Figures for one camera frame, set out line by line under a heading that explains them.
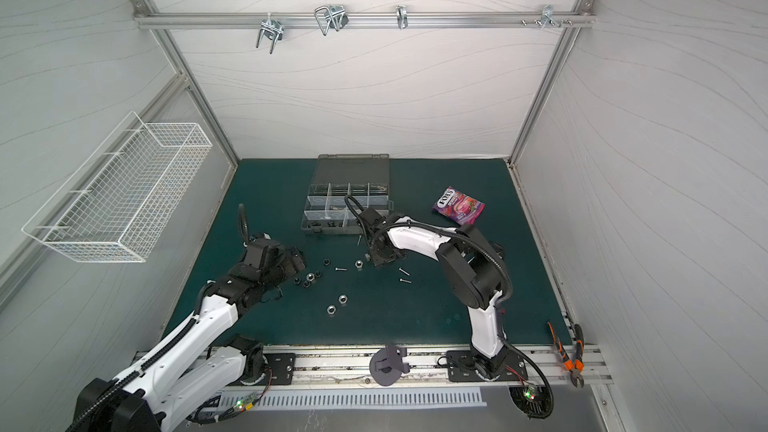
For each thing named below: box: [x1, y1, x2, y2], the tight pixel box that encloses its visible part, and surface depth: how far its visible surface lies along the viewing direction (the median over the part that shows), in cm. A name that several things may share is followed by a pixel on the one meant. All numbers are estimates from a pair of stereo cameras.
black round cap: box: [369, 345, 410, 387], surface depth 75 cm
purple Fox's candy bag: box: [432, 186, 486, 226], surface depth 106 cm
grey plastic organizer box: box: [300, 153, 394, 235], surface depth 109 cm
